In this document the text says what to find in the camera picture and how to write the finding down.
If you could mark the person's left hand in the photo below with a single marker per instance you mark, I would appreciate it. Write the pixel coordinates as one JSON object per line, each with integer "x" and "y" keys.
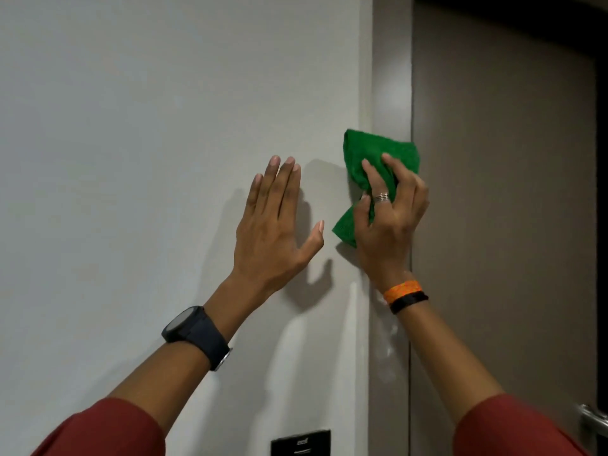
{"x": 266, "y": 242}

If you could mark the person's right hand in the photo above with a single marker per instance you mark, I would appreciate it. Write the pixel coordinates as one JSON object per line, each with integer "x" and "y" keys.
{"x": 387, "y": 237}

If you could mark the person's left thumb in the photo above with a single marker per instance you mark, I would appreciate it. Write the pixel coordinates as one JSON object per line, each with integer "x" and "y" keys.
{"x": 312, "y": 241}

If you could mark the person's right thumb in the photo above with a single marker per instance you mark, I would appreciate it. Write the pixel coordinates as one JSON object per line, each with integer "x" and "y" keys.
{"x": 362, "y": 213}

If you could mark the person's left little finger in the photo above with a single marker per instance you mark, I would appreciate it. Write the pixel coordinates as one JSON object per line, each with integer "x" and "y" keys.
{"x": 252, "y": 194}

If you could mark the person's left middle finger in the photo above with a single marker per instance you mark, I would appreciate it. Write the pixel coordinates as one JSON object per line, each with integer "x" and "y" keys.
{"x": 279, "y": 187}

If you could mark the person's right middle finger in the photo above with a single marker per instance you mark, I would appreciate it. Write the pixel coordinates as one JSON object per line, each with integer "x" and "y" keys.
{"x": 400, "y": 180}

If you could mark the green cleaning cloth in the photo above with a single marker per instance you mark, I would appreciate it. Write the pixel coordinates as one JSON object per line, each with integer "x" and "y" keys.
{"x": 368, "y": 149}

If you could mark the person's right forearm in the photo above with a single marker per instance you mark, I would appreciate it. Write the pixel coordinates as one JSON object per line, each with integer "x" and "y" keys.
{"x": 441, "y": 356}

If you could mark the person's left forearm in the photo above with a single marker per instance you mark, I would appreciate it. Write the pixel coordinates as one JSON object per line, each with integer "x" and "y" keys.
{"x": 190, "y": 365}

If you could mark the orange wristband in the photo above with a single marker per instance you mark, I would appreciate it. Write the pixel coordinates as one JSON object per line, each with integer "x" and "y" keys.
{"x": 401, "y": 290}

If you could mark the black wristband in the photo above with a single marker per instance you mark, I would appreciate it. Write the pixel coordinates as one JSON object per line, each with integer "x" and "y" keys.
{"x": 408, "y": 301}

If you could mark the grey door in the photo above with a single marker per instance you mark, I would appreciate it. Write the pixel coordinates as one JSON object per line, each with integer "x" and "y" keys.
{"x": 503, "y": 185}

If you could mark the black wrist watch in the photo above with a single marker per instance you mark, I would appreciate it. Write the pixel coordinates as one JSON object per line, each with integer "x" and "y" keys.
{"x": 202, "y": 334}

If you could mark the red right sleeve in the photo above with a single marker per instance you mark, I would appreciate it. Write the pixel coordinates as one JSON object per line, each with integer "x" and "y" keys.
{"x": 508, "y": 432}

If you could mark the red sleeve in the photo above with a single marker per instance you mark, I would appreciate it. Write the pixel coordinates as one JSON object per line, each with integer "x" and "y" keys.
{"x": 508, "y": 432}
{"x": 109, "y": 432}

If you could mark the red left sleeve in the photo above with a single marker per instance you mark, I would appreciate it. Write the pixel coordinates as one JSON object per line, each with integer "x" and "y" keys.
{"x": 109, "y": 432}

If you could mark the grey door frame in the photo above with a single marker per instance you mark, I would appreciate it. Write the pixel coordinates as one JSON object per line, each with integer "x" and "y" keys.
{"x": 390, "y": 66}

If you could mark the black wall plate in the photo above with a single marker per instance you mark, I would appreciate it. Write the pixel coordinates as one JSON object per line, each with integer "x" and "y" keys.
{"x": 300, "y": 444}

